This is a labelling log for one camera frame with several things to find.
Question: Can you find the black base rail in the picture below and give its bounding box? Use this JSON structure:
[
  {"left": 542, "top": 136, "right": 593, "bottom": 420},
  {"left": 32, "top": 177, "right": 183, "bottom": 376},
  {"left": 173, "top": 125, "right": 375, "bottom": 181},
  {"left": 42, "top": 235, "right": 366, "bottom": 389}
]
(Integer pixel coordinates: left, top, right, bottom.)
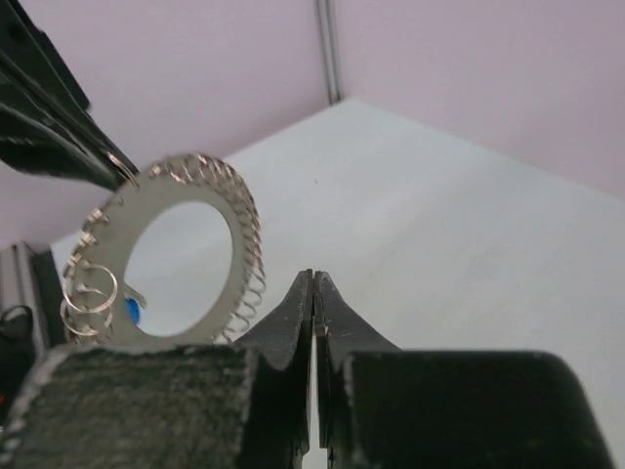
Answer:
[{"left": 0, "top": 241, "right": 67, "bottom": 392}]

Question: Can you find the left aluminium frame post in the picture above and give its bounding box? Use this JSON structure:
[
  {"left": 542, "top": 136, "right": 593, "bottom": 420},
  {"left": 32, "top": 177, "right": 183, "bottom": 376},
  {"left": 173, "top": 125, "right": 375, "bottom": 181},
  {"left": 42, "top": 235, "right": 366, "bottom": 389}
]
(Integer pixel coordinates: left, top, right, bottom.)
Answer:
[{"left": 315, "top": 0, "right": 343, "bottom": 106}]

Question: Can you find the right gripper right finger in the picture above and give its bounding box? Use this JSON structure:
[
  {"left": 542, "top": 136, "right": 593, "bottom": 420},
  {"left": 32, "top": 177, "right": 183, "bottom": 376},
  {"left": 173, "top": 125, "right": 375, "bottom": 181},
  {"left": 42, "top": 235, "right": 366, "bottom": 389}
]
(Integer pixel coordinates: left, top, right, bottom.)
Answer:
[{"left": 313, "top": 272, "right": 614, "bottom": 468}]

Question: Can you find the round metal keyring disc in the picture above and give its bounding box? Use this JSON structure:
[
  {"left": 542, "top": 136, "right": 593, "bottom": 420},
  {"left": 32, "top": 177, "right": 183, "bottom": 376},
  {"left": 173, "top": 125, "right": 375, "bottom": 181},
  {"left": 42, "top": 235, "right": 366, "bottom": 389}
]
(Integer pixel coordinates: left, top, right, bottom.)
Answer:
[{"left": 60, "top": 153, "right": 266, "bottom": 346}]

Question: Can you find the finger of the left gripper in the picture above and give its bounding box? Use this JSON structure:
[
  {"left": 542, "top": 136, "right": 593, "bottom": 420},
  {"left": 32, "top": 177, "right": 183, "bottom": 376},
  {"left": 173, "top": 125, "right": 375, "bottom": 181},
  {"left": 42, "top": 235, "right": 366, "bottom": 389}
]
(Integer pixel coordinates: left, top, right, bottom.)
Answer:
[
  {"left": 1, "top": 105, "right": 122, "bottom": 191},
  {"left": 1, "top": 1, "right": 138, "bottom": 176}
]

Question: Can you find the blue tag key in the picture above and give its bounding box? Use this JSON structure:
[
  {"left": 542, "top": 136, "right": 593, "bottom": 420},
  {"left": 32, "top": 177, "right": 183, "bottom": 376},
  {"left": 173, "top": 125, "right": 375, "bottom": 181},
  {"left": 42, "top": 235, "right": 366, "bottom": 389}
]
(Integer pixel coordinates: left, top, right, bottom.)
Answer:
[{"left": 124, "top": 295, "right": 146, "bottom": 325}]

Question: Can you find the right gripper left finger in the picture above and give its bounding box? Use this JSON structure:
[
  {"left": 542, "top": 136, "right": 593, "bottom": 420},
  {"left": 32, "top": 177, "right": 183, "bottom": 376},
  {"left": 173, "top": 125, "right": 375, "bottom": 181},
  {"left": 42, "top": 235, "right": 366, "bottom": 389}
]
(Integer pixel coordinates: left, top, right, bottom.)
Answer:
[{"left": 1, "top": 271, "right": 313, "bottom": 468}]

